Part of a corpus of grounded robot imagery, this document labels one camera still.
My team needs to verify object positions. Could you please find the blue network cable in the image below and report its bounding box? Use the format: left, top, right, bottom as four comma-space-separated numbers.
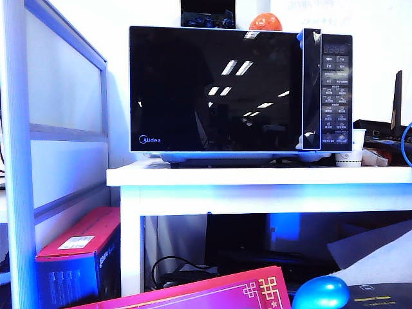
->
400, 121, 412, 167

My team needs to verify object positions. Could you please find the white foam sheet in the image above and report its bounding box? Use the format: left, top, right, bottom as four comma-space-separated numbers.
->
326, 220, 412, 287

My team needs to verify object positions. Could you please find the white paper cup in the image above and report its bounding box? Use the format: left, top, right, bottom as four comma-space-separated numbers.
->
334, 128, 367, 167

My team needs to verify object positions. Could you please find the black glass microwave door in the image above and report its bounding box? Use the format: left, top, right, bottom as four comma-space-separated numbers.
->
129, 25, 322, 152

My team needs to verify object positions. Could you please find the shiny blue rounded object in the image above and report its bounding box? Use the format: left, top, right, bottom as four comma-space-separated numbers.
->
291, 276, 351, 309

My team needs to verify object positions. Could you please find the silver microwave oven body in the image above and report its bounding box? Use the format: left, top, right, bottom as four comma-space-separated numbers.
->
129, 25, 354, 164

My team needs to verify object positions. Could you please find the black cable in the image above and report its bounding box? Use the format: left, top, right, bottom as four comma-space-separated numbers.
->
151, 256, 221, 290

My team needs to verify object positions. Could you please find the black computer case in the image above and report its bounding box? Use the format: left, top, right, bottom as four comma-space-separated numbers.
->
205, 212, 339, 284

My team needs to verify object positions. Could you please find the red white packet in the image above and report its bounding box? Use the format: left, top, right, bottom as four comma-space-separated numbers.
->
362, 147, 393, 167

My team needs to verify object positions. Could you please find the black paper shredder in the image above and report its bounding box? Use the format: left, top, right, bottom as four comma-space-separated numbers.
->
346, 283, 412, 309

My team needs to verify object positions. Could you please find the black wifi router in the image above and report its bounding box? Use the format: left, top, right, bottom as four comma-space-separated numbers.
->
353, 70, 412, 149

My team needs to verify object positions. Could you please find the white table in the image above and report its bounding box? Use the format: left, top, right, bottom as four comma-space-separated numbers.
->
106, 160, 412, 297

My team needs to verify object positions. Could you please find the white framed office partition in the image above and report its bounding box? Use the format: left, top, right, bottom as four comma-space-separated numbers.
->
0, 0, 109, 309

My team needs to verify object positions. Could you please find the black box of blue roses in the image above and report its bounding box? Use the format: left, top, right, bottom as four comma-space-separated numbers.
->
180, 0, 238, 29

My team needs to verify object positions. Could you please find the red cardboard box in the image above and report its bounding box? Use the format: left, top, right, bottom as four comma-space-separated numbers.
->
34, 206, 122, 308

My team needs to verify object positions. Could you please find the orange fruit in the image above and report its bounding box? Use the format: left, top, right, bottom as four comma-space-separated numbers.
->
250, 12, 283, 32

